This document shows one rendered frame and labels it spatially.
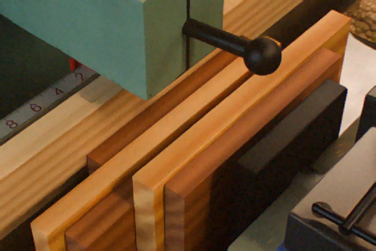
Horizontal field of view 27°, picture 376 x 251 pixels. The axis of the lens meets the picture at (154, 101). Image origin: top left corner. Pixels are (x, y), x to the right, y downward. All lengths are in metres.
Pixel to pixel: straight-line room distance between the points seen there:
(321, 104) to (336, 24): 0.10
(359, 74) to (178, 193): 0.24
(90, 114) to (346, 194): 0.16
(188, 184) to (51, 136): 0.09
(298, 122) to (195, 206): 0.07
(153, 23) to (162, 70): 0.04
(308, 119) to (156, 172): 0.09
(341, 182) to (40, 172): 0.17
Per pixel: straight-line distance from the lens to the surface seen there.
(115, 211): 0.45
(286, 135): 0.43
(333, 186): 0.40
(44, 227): 0.43
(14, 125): 0.49
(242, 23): 0.57
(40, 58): 0.72
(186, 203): 0.43
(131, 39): 0.41
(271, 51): 0.40
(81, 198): 0.45
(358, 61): 0.63
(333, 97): 0.45
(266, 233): 0.43
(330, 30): 0.53
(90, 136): 0.48
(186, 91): 0.52
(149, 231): 0.45
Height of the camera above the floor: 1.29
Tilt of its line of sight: 43 degrees down
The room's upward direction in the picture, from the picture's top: 2 degrees counter-clockwise
